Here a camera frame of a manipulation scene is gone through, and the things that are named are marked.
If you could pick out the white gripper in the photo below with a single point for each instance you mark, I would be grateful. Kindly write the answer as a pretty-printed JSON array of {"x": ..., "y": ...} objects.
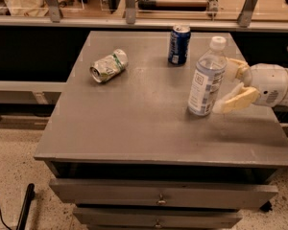
[{"x": 269, "y": 84}]

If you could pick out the upper grey drawer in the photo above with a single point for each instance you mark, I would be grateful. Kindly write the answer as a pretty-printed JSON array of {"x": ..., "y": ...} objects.
[{"x": 162, "y": 193}]

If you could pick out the right metal bracket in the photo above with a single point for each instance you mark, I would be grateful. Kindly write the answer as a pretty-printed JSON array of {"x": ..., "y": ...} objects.
[{"x": 245, "y": 16}]

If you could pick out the grey drawer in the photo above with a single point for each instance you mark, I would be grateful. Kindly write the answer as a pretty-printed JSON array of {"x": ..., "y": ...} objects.
[
  {"x": 162, "y": 193},
  {"x": 155, "y": 219}
]

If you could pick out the blue soda can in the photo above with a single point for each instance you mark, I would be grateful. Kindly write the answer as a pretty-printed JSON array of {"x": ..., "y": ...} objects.
[{"x": 178, "y": 46}]

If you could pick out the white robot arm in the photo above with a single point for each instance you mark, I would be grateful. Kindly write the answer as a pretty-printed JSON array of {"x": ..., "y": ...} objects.
[{"x": 261, "y": 84}]

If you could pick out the grey drawer cabinet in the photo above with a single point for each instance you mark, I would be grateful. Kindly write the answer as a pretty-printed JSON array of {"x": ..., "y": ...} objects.
[{"x": 136, "y": 126}]

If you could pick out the black cylinder on shelf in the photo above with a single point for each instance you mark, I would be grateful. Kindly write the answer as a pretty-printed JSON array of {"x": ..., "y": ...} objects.
[{"x": 173, "y": 5}]

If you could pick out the crushed green white can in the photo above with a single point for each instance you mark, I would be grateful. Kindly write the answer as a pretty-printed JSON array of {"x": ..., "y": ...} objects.
[{"x": 106, "y": 68}]

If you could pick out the left metal bracket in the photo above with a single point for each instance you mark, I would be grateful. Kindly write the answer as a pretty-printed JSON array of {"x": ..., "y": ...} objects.
[{"x": 54, "y": 10}]

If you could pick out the middle metal bracket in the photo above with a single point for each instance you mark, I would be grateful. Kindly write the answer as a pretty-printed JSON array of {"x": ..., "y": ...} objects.
[{"x": 130, "y": 11}]

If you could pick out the lower grey drawer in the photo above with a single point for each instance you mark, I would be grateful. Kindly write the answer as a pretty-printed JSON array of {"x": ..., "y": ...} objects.
[{"x": 155, "y": 219}]

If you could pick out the clear bottle with blue label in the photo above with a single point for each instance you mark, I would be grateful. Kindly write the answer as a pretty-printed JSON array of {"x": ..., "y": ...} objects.
[{"x": 208, "y": 77}]

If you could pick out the black pole on floor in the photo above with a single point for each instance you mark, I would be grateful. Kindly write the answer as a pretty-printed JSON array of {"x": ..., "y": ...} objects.
[{"x": 24, "y": 213}]

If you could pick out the metal bracket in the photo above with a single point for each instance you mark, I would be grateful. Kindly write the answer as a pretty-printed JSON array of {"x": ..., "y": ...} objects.
[
  {"x": 54, "y": 10},
  {"x": 245, "y": 16},
  {"x": 130, "y": 11}
]

